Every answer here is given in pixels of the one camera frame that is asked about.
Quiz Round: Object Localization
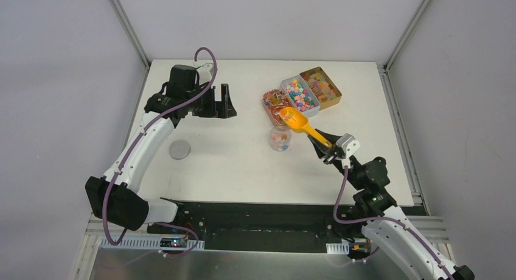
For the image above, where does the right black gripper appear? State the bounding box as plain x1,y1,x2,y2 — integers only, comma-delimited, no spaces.
307,130,363,191

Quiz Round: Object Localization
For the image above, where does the yellow plastic scoop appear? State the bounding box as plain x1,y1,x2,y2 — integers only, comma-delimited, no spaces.
279,107,333,149

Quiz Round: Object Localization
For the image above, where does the orange tray of lollipops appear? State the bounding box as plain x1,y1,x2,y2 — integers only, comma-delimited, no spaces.
262,89,292,126

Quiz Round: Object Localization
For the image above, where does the clear plastic jar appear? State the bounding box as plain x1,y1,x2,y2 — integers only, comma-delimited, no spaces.
269,125,291,152

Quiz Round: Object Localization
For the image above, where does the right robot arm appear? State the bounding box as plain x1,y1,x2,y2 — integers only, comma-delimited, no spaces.
308,129,475,279

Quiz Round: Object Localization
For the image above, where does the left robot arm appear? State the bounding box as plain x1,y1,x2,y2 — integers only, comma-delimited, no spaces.
85,61,237,234

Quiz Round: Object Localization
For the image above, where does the white tray of star candies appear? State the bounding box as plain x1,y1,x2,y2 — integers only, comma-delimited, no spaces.
281,75,321,117

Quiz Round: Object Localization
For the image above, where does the gold tray of gummies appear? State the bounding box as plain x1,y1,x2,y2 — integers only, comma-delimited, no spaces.
300,66,342,110

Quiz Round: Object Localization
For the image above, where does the clear jar lid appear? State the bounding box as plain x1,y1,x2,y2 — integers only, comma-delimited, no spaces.
169,139,191,160

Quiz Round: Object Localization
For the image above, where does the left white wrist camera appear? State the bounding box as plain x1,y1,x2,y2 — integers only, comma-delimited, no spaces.
193,61,214,85

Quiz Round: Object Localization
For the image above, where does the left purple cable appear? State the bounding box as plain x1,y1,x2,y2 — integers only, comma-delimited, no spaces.
99,47,218,270

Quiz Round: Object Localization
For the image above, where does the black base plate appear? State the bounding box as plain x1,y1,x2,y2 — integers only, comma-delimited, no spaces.
147,201,366,253

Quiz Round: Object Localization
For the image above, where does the aluminium frame rail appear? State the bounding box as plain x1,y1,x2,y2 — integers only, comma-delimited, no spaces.
85,215,450,245

